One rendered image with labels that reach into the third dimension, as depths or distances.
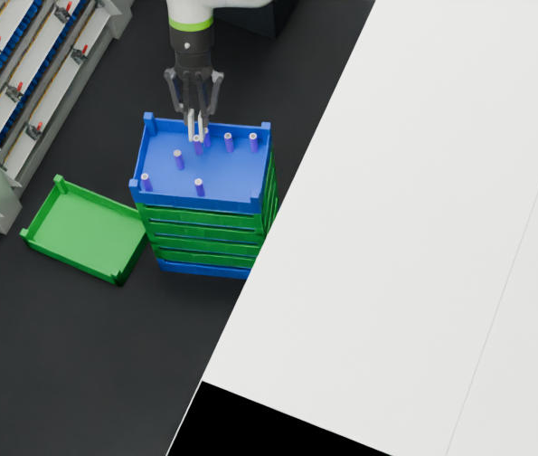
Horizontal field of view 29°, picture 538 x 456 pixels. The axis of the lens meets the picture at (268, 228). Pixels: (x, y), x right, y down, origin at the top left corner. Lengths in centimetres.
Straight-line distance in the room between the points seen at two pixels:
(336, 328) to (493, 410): 14
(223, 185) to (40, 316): 68
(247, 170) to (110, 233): 57
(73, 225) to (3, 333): 35
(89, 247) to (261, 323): 205
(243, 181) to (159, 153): 22
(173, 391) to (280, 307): 185
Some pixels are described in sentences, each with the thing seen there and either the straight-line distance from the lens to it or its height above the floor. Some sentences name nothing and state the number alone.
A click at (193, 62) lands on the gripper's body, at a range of 222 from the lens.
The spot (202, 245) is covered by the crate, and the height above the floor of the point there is 19.
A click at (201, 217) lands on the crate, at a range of 248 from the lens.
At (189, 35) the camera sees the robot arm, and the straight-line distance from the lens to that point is 218.
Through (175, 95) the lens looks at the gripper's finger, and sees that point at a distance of 230.
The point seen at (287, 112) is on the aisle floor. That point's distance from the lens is 302.
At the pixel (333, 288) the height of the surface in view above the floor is 175.
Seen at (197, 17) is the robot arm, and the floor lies 85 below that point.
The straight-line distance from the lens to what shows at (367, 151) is 93.
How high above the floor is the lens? 255
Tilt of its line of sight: 64 degrees down
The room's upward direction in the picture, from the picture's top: 8 degrees counter-clockwise
